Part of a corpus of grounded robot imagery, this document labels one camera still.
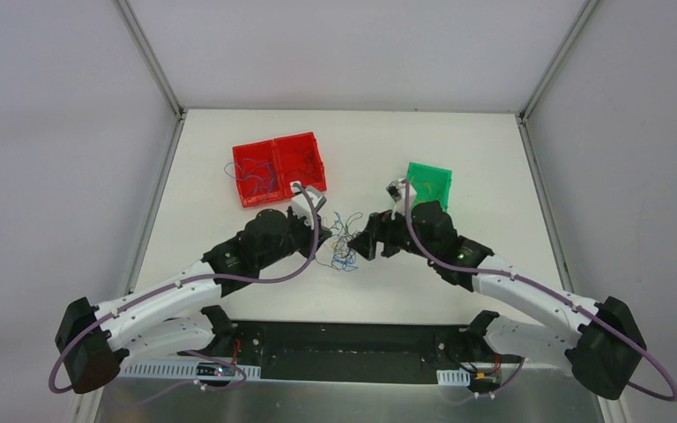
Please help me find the wire bundle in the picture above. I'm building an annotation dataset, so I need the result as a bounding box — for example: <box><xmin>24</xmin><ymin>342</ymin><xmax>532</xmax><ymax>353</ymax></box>
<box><xmin>314</xmin><ymin>211</ymin><xmax>366</xmax><ymax>273</ymax></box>

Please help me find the black wire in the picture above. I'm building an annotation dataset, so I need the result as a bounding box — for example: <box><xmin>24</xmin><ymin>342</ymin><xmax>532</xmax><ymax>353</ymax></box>
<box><xmin>284</xmin><ymin>148</ymin><xmax>324</xmax><ymax>182</ymax></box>

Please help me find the blue wire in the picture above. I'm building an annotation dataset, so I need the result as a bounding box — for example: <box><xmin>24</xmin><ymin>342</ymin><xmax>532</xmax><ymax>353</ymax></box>
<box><xmin>224</xmin><ymin>157</ymin><xmax>279</xmax><ymax>197</ymax></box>

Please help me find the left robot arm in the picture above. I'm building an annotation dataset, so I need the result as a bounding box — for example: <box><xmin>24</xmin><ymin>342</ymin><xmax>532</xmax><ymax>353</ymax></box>
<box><xmin>48</xmin><ymin>209</ymin><xmax>331</xmax><ymax>394</ymax></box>

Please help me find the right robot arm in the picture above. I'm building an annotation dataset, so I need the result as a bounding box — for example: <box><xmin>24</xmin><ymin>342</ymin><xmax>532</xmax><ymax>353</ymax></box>
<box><xmin>348</xmin><ymin>202</ymin><xmax>646</xmax><ymax>400</ymax></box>

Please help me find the green bin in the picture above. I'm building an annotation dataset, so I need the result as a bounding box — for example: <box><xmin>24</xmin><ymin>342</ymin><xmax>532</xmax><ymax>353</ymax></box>
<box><xmin>406</xmin><ymin>162</ymin><xmax>452</xmax><ymax>211</ymax></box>

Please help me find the red double bin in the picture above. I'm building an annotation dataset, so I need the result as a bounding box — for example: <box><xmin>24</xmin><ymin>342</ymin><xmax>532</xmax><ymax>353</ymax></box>
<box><xmin>232</xmin><ymin>132</ymin><xmax>327</xmax><ymax>208</ymax></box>

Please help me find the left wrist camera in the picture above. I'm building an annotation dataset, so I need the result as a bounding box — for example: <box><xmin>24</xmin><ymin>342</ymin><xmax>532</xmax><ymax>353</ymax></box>
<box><xmin>289</xmin><ymin>181</ymin><xmax>327</xmax><ymax>226</ymax></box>

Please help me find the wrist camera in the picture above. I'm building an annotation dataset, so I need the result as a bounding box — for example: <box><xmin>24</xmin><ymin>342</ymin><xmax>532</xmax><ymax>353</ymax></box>
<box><xmin>289</xmin><ymin>181</ymin><xmax>327</xmax><ymax>226</ymax></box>
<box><xmin>386</xmin><ymin>178</ymin><xmax>416</xmax><ymax>219</ymax></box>

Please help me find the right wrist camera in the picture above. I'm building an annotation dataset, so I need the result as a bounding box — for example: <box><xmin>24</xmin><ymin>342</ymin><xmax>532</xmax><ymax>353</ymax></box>
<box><xmin>386</xmin><ymin>178</ymin><xmax>416</xmax><ymax>219</ymax></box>

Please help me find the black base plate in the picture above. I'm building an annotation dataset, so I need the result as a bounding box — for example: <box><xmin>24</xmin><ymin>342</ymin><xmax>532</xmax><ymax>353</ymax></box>
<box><xmin>200</xmin><ymin>320</ymin><xmax>495</xmax><ymax>384</ymax></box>

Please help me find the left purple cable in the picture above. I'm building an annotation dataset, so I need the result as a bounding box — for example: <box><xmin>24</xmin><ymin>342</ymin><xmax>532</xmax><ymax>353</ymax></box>
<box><xmin>48</xmin><ymin>182</ymin><xmax>322</xmax><ymax>395</ymax></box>

